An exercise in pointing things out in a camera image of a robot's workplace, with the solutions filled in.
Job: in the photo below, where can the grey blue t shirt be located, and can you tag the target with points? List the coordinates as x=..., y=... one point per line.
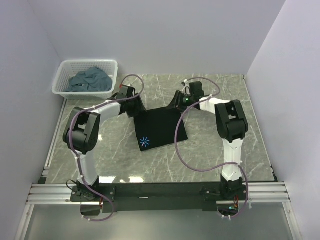
x=92, y=80

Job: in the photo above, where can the aluminium rail frame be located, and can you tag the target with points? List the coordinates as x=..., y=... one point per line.
x=265, y=214

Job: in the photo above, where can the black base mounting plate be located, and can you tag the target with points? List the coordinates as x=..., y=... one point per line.
x=121, y=197

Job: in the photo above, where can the white plastic laundry basket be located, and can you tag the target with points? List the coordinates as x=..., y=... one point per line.
x=69, y=68

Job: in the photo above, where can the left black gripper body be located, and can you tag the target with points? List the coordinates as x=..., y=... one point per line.
x=136, y=106

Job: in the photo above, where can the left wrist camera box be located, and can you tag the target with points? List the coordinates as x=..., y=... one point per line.
x=122, y=86

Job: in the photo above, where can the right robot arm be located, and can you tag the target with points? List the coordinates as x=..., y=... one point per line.
x=232, y=126

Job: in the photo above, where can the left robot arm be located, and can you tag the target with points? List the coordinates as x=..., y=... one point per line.
x=82, y=132

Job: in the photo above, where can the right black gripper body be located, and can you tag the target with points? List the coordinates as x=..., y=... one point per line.
x=188, y=99

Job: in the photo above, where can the black t shirt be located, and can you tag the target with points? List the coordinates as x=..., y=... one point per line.
x=156, y=128

